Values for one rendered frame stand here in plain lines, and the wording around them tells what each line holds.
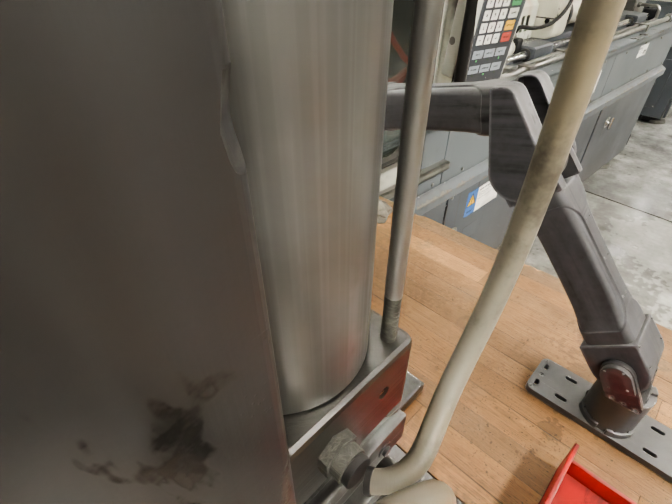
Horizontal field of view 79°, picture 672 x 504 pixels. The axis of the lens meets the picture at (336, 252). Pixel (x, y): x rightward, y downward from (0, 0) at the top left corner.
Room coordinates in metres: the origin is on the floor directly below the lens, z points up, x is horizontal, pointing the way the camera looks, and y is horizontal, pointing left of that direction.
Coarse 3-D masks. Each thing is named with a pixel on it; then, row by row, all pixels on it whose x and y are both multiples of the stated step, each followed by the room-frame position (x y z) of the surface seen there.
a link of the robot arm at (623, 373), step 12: (612, 360) 0.30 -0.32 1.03; (600, 372) 0.29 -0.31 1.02; (612, 372) 0.28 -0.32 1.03; (624, 372) 0.28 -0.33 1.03; (612, 384) 0.28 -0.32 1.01; (624, 384) 0.27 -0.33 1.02; (636, 384) 0.27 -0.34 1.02; (612, 396) 0.28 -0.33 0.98; (624, 396) 0.27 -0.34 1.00; (636, 396) 0.27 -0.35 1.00; (636, 408) 0.26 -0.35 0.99
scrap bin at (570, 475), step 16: (576, 448) 0.23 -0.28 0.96; (560, 464) 0.23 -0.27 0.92; (576, 464) 0.22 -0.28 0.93; (560, 480) 0.19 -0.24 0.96; (576, 480) 0.22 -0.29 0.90; (592, 480) 0.21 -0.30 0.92; (544, 496) 0.19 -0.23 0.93; (560, 496) 0.20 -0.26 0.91; (576, 496) 0.20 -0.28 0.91; (592, 496) 0.20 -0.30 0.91; (608, 496) 0.19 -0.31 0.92; (624, 496) 0.19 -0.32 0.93
